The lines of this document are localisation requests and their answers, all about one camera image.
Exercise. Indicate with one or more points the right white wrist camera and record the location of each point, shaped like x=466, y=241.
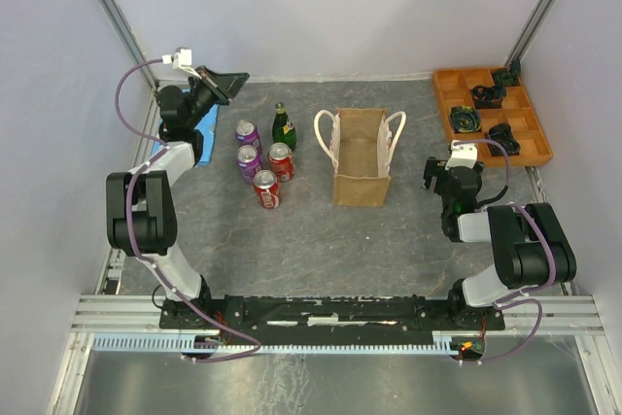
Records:
x=462, y=154

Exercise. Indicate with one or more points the purple soda can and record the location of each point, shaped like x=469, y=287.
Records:
x=247, y=134
x=249, y=162

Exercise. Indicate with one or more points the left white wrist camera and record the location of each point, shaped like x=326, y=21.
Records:
x=181, y=60

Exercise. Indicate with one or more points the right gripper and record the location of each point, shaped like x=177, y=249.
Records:
x=431, y=168

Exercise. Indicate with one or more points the rolled black sock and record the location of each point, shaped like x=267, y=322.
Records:
x=503, y=135

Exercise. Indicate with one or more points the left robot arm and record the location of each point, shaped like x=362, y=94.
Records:
x=140, y=213

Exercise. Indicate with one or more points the aluminium frame rail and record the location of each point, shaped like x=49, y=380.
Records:
x=547, y=315

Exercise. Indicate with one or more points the red soda can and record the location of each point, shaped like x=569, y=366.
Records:
x=280, y=157

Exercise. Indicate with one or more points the rolled dark sock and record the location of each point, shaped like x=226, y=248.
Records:
x=488, y=97
x=509, y=75

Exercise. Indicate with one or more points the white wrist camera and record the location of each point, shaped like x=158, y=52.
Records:
x=181, y=60
x=462, y=154

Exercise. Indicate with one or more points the silver top soda can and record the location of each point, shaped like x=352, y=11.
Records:
x=267, y=189

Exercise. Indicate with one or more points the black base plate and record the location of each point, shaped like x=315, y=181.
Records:
x=340, y=321

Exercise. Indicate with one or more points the green glass bottle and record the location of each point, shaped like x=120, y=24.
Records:
x=283, y=130

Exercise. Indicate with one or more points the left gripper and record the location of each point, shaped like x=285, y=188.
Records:
x=226, y=86

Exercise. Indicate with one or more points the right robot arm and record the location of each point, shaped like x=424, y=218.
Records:
x=530, y=249

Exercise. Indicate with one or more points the orange wooden divider tray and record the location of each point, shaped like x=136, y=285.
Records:
x=452, y=88

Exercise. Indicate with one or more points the rolled blue yellow sock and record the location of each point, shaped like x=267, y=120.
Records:
x=465, y=119

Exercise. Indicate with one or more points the blue patterned cloth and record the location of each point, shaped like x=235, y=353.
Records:
x=210, y=138

